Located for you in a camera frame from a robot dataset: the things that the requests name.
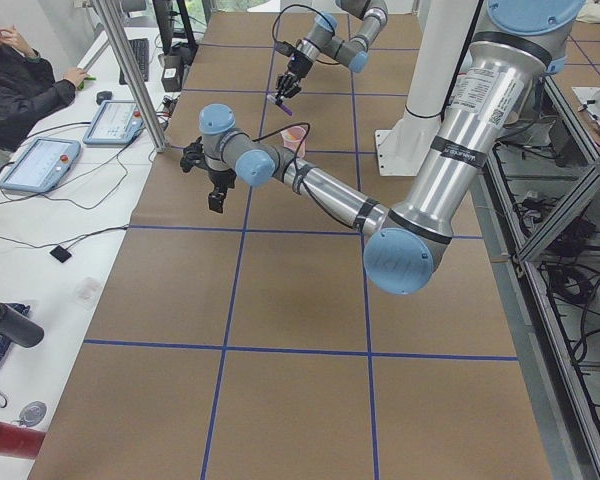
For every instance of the purple highlighter pen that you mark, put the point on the purple highlighter pen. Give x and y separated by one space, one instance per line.
279 103

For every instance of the pink mesh pen holder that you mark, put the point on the pink mesh pen holder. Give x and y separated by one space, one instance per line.
293 139

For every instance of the far teach pendant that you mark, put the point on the far teach pendant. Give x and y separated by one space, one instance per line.
115 123

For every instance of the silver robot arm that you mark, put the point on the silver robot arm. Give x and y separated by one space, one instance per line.
322 39
478 63

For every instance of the aluminium frame post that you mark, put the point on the aluminium frame post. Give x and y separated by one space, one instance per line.
113 26

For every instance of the person in black jacket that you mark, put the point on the person in black jacket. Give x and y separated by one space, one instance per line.
29 92

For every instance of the black keyboard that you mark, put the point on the black keyboard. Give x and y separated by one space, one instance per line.
140 49

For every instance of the black water bottle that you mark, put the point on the black water bottle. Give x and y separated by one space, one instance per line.
18 328

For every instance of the near teach pendant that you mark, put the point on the near teach pendant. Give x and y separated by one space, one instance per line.
41 166

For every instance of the small black box device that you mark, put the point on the small black box device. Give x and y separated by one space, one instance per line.
60 253

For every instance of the teach pendant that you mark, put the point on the teach pendant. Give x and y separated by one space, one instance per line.
115 123
41 166

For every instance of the round metal lid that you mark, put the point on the round metal lid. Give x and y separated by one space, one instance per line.
32 414

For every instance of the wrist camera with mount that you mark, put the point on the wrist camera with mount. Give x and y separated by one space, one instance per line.
193 157
285 48

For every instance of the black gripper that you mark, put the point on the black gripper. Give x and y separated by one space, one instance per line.
221 178
297 65

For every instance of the red bottle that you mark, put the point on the red bottle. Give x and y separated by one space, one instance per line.
20 442

